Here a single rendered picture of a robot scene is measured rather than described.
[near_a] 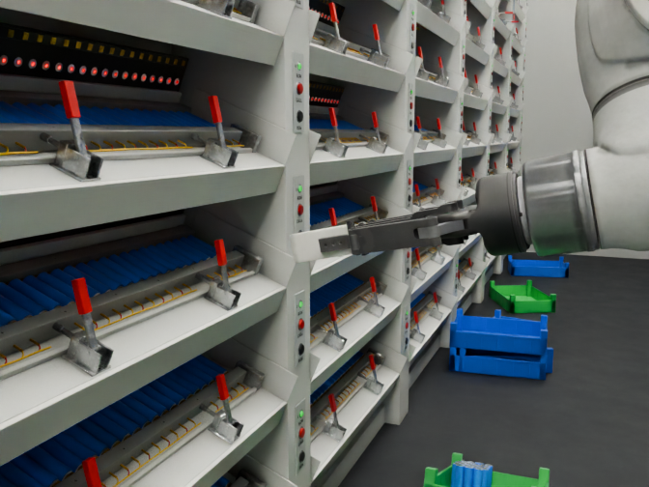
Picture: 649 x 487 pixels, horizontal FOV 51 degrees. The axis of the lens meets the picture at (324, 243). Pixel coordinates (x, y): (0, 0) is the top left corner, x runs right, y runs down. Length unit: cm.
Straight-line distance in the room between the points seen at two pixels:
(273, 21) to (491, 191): 54
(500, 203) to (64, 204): 39
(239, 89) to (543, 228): 61
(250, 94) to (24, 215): 53
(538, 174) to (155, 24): 43
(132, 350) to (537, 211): 44
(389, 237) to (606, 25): 26
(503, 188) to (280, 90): 51
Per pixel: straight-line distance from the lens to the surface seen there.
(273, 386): 112
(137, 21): 76
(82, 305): 71
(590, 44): 68
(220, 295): 92
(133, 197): 73
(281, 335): 109
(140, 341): 79
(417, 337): 205
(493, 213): 61
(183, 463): 93
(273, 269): 107
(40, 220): 64
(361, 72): 141
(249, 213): 107
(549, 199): 60
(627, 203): 59
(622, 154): 60
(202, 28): 86
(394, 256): 173
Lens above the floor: 76
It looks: 9 degrees down
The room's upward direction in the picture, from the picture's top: straight up
